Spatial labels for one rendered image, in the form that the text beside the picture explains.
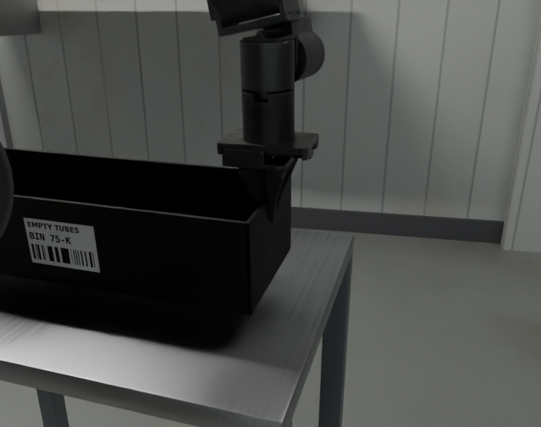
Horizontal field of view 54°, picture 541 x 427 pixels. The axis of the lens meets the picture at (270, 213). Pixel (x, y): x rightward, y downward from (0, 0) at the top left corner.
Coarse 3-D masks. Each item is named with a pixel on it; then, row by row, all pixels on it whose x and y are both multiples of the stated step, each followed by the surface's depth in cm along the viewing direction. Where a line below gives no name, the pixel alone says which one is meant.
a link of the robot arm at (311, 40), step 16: (288, 0) 51; (272, 16) 52; (288, 16) 51; (304, 16) 60; (224, 32) 54; (240, 32) 56; (288, 32) 57; (304, 32) 60; (304, 48) 57; (320, 48) 61; (304, 64) 58; (320, 64) 62
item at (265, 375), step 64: (320, 256) 81; (0, 320) 65; (64, 320) 65; (128, 320) 65; (192, 320) 65; (256, 320) 65; (320, 320) 65; (64, 384) 56; (128, 384) 54; (192, 384) 54; (256, 384) 54; (320, 384) 97
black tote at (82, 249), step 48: (48, 192) 81; (96, 192) 79; (144, 192) 76; (192, 192) 74; (240, 192) 72; (288, 192) 68; (0, 240) 65; (48, 240) 63; (96, 240) 61; (144, 240) 59; (192, 240) 57; (240, 240) 55; (288, 240) 71; (96, 288) 63; (144, 288) 61; (192, 288) 59; (240, 288) 57
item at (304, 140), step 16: (256, 96) 55; (272, 96) 54; (288, 96) 55; (256, 112) 55; (272, 112) 55; (288, 112) 56; (256, 128) 56; (272, 128) 55; (288, 128) 56; (224, 144) 57; (240, 144) 56; (256, 144) 56; (272, 144) 56; (288, 144) 56; (304, 144) 56; (304, 160) 55
